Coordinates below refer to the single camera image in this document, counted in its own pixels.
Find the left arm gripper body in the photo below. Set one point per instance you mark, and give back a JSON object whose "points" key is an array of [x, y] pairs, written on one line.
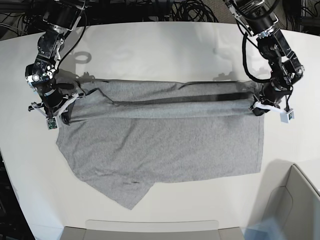
{"points": [[269, 99]]}

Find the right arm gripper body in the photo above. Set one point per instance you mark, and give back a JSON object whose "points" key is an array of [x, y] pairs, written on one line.
{"points": [[58, 102]]}

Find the grey T-shirt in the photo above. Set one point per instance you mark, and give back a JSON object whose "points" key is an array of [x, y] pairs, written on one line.
{"points": [[124, 136]]}

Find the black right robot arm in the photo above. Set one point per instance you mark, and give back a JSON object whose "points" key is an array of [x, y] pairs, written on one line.
{"points": [[61, 17]]}

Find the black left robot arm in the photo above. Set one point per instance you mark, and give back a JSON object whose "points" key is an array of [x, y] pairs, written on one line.
{"points": [[259, 20]]}

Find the beige storage bin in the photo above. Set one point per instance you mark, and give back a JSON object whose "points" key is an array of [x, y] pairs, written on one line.
{"points": [[296, 206]]}

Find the blue translucent object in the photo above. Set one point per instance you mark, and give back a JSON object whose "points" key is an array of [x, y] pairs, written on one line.
{"points": [[268, 229]]}

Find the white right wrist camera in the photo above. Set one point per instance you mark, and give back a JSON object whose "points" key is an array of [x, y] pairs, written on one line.
{"points": [[53, 123]]}

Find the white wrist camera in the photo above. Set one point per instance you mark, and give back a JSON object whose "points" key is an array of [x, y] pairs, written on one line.
{"points": [[287, 116], [53, 123]]}

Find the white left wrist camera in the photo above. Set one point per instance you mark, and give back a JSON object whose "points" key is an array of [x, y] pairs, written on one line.
{"points": [[287, 116]]}

